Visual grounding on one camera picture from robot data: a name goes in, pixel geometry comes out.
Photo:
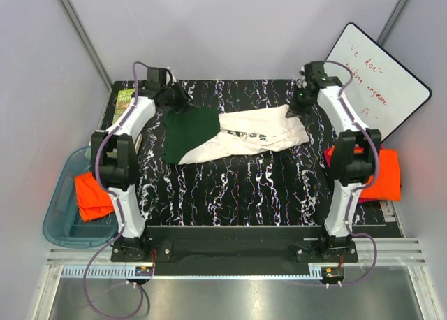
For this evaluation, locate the white dry-erase board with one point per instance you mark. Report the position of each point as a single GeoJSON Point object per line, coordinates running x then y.
{"type": "Point", "coordinates": [383, 92]}

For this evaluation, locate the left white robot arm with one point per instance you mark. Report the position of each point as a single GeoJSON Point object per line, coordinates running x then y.
{"type": "Point", "coordinates": [114, 157]}

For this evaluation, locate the folded magenta t-shirt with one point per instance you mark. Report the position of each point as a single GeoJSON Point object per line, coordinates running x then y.
{"type": "Point", "coordinates": [327, 157]}

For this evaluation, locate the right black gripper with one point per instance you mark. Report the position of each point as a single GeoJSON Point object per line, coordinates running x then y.
{"type": "Point", "coordinates": [292, 103]}

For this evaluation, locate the aluminium frame rail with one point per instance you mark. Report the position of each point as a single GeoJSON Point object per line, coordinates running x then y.
{"type": "Point", "coordinates": [382, 252]}

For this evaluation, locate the green treehouse paperback book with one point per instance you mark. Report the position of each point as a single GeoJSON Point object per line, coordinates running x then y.
{"type": "Point", "coordinates": [124, 98]}

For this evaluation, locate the folded orange t-shirt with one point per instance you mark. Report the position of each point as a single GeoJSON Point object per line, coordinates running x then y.
{"type": "Point", "coordinates": [388, 184]}

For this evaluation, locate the white and green t-shirt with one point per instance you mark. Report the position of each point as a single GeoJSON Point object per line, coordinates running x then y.
{"type": "Point", "coordinates": [203, 134]}

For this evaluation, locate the orange t-shirt in bin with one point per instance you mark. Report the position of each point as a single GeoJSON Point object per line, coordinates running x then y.
{"type": "Point", "coordinates": [93, 202]}

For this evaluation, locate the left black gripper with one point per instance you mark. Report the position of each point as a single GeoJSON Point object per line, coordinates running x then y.
{"type": "Point", "coordinates": [185, 98]}

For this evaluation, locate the teal plastic bin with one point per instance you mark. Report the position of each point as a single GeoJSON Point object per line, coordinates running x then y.
{"type": "Point", "coordinates": [63, 225]}

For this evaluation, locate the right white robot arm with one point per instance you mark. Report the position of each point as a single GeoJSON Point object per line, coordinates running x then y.
{"type": "Point", "coordinates": [354, 164]}

